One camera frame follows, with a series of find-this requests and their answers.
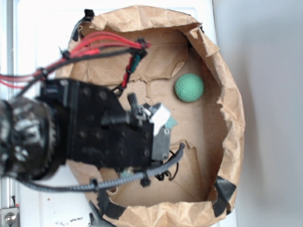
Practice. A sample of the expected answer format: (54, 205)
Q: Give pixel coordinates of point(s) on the light blue cloth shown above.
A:
(126, 173)

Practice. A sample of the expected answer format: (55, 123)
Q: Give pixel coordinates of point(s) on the silver corner bracket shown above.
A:
(9, 217)

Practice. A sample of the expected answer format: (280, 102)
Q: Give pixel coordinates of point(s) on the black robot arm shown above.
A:
(35, 133)

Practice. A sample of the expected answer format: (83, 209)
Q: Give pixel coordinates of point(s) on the green textured ball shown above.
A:
(189, 87)

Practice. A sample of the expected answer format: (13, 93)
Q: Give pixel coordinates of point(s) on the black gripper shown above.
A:
(104, 134)

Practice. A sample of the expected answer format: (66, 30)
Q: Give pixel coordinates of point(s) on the white plastic tray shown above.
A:
(43, 31)

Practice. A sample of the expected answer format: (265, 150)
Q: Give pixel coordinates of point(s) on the brown paper bag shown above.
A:
(212, 128)

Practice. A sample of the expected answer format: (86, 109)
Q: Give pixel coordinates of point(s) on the aluminium frame rail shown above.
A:
(7, 66)

